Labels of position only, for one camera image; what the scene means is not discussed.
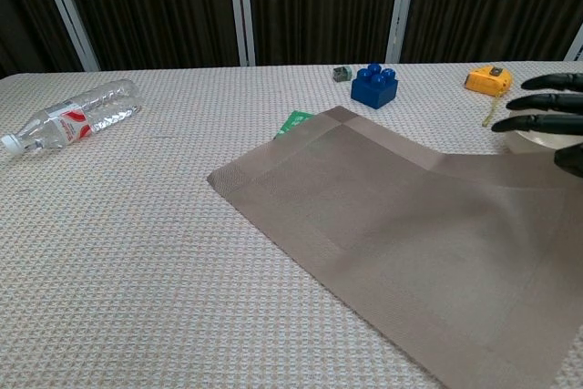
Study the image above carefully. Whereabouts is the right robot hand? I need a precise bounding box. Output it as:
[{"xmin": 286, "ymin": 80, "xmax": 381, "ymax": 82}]
[{"xmin": 490, "ymin": 72, "xmax": 583, "ymax": 179}]

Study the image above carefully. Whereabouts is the cream bowl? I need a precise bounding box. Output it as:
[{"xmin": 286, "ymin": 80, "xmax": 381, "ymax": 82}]
[{"xmin": 506, "ymin": 108, "xmax": 561, "ymax": 154}]

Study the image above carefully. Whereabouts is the brown woven placemat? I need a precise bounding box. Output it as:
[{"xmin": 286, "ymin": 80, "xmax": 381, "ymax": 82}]
[{"xmin": 207, "ymin": 105, "xmax": 583, "ymax": 389}]

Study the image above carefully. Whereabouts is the yellow tape measure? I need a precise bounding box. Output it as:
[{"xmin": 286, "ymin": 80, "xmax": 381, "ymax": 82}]
[{"xmin": 463, "ymin": 65, "xmax": 515, "ymax": 128}]

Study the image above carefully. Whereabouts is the dark pleated partition panel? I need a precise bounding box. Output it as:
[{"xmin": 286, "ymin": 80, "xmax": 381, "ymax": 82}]
[
  {"xmin": 245, "ymin": 0, "xmax": 404, "ymax": 67},
  {"xmin": 400, "ymin": 0, "xmax": 583, "ymax": 64},
  {"xmin": 0, "ymin": 0, "xmax": 87, "ymax": 80},
  {"xmin": 54, "ymin": 0, "xmax": 241, "ymax": 72}
]

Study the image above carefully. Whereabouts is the blue toy building block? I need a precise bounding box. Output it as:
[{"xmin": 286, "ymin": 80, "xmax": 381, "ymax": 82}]
[{"xmin": 350, "ymin": 62, "xmax": 400, "ymax": 111}]

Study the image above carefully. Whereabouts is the green foil sachet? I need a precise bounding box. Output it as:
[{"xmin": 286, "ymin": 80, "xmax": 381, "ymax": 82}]
[{"xmin": 272, "ymin": 109, "xmax": 316, "ymax": 142}]

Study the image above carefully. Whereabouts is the checkered beige tablecloth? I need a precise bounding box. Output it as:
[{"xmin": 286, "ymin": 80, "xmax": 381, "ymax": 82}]
[{"xmin": 0, "ymin": 59, "xmax": 583, "ymax": 389}]

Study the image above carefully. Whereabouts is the clear plastic water bottle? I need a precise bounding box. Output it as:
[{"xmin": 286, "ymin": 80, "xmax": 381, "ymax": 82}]
[{"xmin": 0, "ymin": 78, "xmax": 143, "ymax": 154}]

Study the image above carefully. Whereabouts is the white metal partition post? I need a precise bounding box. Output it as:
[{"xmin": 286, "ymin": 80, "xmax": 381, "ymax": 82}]
[
  {"xmin": 226, "ymin": 0, "xmax": 257, "ymax": 67},
  {"xmin": 34, "ymin": 0, "xmax": 102, "ymax": 73},
  {"xmin": 385, "ymin": 0, "xmax": 420, "ymax": 65},
  {"xmin": 563, "ymin": 24, "xmax": 583, "ymax": 62}
]

